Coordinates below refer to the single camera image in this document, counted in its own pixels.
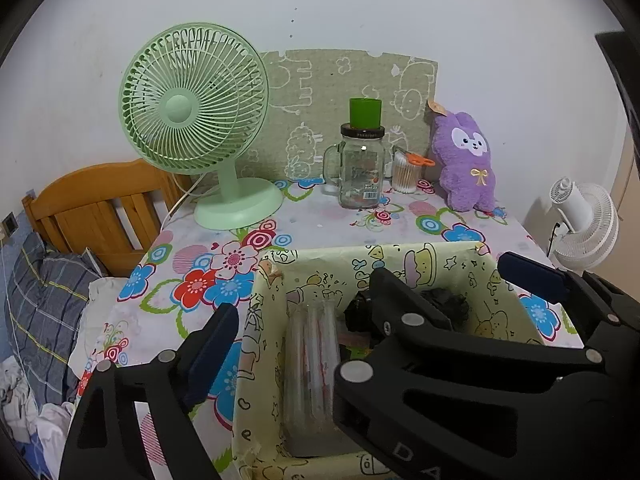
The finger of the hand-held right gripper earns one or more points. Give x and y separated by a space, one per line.
535 277
425 355

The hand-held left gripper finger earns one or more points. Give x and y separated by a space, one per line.
210 350

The cartoon print storage box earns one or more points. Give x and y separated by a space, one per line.
260 370

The black cloth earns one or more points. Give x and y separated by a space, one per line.
445 302

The clear plastic packet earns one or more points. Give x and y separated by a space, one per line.
310 370

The white fan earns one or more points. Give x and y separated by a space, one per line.
590 225

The purple plush bunny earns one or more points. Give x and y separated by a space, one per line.
467 185

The white bed sheet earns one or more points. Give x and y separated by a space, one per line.
100 305

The floral tablecloth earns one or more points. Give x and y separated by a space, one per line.
330 225

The cotton swab container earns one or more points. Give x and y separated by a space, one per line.
405 177

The orange scissors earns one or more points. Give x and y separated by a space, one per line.
420 160

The plaid grey pillow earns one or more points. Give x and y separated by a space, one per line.
45 300

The crumpled white clothing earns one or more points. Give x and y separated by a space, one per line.
20 395

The glass mug jar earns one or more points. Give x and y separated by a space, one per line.
360 170

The wooden headboard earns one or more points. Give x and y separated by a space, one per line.
75 195

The green plastic cup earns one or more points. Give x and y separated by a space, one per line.
365 112

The green desk fan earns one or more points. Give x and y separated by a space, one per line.
180 110

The wall socket panel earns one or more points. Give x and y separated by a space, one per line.
10 224

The green cartoon wall mat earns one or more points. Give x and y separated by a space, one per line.
320 90

